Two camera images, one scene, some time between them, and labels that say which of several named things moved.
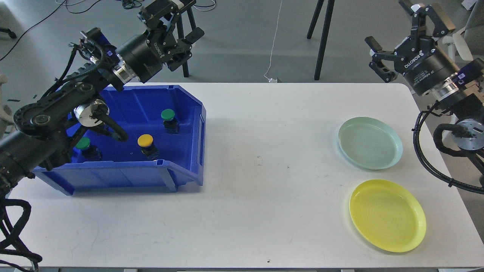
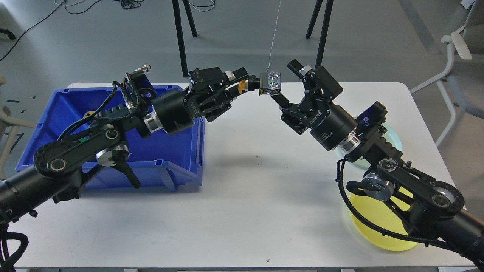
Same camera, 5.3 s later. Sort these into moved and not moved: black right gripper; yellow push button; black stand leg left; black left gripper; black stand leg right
Moved: black left gripper; yellow push button; black right gripper
Not moved: black stand leg left; black stand leg right
